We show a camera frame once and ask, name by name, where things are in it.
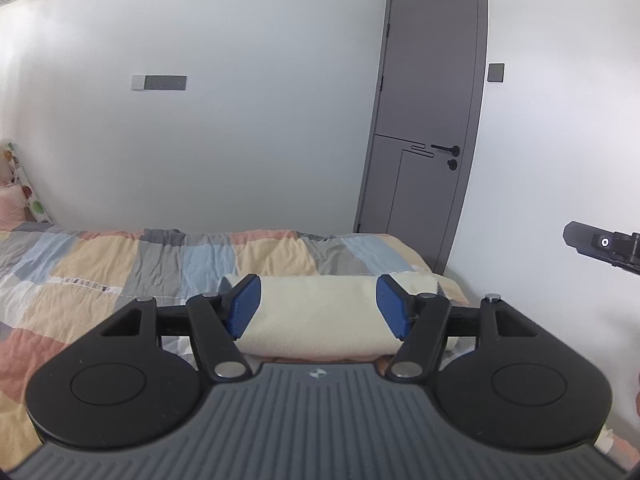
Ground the pink pillow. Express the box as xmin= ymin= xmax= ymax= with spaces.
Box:
xmin=0 ymin=160 xmax=28 ymax=226

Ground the pile of pillows and blankets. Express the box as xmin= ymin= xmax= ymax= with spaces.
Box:
xmin=0 ymin=141 xmax=52 ymax=224

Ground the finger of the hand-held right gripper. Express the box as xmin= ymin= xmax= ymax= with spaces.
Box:
xmin=562 ymin=221 xmax=640 ymax=276

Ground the cream towel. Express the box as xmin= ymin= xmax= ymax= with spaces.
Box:
xmin=220 ymin=274 xmax=458 ymax=362

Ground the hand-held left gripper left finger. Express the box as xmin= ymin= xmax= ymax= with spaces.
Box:
xmin=100 ymin=274 xmax=263 ymax=381

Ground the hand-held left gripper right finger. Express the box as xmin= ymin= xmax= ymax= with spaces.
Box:
xmin=376 ymin=274 xmax=541 ymax=380

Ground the grey door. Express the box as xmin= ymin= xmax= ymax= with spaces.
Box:
xmin=354 ymin=0 xmax=489 ymax=275

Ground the patchwork bed quilt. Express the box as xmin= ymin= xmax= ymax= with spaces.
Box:
xmin=0 ymin=222 xmax=471 ymax=461

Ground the grey wall switch panel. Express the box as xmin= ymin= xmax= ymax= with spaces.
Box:
xmin=132 ymin=74 xmax=188 ymax=92

